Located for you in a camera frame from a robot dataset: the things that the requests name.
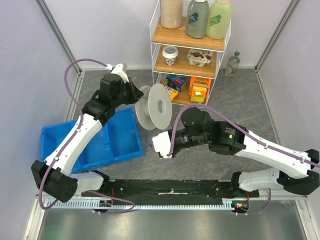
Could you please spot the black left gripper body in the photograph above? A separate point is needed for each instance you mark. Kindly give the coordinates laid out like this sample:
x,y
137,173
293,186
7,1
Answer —
x,y
126,96

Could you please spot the left aluminium frame post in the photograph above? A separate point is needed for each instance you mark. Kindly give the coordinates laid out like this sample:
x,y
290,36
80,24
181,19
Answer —
x,y
43,7

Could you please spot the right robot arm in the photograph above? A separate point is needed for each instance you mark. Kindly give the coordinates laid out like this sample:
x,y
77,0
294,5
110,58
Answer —
x,y
289,170

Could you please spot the grey slotted cable duct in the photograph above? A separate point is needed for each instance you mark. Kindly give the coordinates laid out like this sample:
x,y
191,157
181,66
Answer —
x,y
101,204

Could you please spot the chocolate dessert tub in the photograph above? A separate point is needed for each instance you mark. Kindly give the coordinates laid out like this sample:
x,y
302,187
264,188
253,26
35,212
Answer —
x,y
199,57

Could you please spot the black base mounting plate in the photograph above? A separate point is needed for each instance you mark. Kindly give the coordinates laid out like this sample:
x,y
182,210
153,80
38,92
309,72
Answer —
x,y
173,192

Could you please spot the blue snack box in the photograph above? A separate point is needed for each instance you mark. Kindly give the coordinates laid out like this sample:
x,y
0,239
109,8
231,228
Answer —
x,y
177,82

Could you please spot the clear glass bottle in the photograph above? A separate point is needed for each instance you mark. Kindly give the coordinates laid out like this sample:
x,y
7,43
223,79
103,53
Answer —
x,y
232,64

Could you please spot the light green bottle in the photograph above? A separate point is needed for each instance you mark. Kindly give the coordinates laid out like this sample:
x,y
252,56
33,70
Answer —
x,y
220,13

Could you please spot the grey plastic cable spool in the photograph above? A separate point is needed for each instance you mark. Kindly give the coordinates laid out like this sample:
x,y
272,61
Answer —
x,y
154,109

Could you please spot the blue plastic compartment bin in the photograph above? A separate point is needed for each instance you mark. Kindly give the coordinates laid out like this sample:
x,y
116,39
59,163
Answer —
x,y
118,141

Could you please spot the beige bottle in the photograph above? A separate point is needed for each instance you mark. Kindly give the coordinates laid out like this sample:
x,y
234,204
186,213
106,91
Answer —
x,y
171,13

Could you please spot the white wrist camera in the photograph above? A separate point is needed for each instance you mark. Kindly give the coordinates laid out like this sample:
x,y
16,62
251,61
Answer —
x,y
120,70
161,144

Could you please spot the white wire shelf rack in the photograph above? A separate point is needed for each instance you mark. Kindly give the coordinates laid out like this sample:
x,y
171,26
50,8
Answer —
x,y
160,37

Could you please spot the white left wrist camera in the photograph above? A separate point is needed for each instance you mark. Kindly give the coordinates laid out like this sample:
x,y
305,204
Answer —
x,y
120,70

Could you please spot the yellow candy bag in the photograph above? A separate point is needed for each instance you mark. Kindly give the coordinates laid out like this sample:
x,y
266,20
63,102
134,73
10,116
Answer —
x,y
173,93

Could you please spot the orange snack box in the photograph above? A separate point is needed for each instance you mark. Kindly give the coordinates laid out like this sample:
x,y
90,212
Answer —
x,y
198,89

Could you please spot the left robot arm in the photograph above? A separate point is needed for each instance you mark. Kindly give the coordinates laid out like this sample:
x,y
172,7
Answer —
x,y
53,176

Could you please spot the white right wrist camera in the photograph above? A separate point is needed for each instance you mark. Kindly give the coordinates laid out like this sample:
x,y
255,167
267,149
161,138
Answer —
x,y
161,144

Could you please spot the right aluminium frame post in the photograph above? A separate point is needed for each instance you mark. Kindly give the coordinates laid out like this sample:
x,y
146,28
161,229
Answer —
x,y
293,4

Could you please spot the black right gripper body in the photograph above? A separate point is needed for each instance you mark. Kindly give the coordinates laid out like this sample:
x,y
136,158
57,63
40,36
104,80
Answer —
x,y
173,144

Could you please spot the aluminium frame post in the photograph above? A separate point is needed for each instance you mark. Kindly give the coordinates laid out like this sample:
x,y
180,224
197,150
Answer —
x,y
43,7
293,4

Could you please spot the grey green bottle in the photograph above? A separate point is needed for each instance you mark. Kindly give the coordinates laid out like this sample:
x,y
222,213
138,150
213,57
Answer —
x,y
197,18

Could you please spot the white yogurt cup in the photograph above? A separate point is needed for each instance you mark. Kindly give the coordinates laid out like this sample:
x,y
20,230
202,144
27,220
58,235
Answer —
x,y
170,53

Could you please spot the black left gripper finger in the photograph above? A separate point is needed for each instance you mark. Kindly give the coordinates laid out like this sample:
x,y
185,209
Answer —
x,y
134,89
135,96

